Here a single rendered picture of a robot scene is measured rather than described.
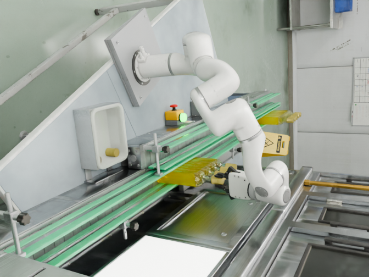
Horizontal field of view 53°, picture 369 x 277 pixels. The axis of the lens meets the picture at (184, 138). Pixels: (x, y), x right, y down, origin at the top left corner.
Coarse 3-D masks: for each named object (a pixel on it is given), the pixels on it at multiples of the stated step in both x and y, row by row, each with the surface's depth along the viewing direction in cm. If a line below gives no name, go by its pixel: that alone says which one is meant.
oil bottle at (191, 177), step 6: (180, 168) 157; (168, 174) 155; (174, 174) 153; (180, 174) 152; (186, 174) 151; (192, 174) 149; (198, 174) 149; (204, 174) 151; (162, 180) 157; (168, 180) 156; (174, 180) 154; (180, 180) 153; (186, 180) 151; (192, 180) 150; (198, 180) 149
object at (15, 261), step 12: (0, 264) 54; (12, 264) 53; (24, 264) 53; (36, 264) 53; (48, 264) 53; (0, 276) 51; (12, 276) 50; (24, 276) 50; (36, 276) 50; (48, 276) 50; (60, 276) 50; (72, 276) 49; (84, 276) 49
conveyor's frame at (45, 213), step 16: (256, 96) 271; (160, 128) 181; (176, 128) 178; (128, 144) 153; (112, 176) 143; (128, 176) 143; (64, 192) 130; (80, 192) 129; (96, 192) 128; (32, 208) 118; (48, 208) 117; (64, 208) 116; (0, 224) 108; (16, 224) 107; (32, 224) 106; (48, 224) 109; (0, 240) 98
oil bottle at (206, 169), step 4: (184, 164) 162; (188, 164) 161; (184, 168) 158; (188, 168) 157; (192, 168) 156; (196, 168) 155; (200, 168) 155; (204, 168) 155; (208, 168) 155; (204, 172) 153; (208, 172) 154
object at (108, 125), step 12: (96, 108) 131; (108, 108) 136; (120, 108) 143; (96, 120) 141; (108, 120) 146; (120, 120) 144; (96, 132) 131; (108, 132) 147; (120, 132) 145; (96, 144) 131; (108, 144) 148; (120, 144) 147; (96, 156) 132; (108, 156) 146; (120, 156) 146
